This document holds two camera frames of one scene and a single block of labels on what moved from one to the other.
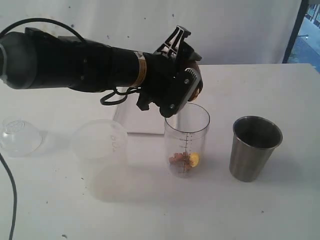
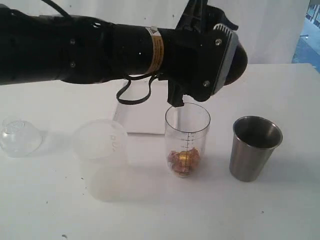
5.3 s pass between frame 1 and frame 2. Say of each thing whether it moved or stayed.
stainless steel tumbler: stayed
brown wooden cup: moved
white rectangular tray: stayed
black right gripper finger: moved
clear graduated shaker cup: stayed
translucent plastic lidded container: stayed
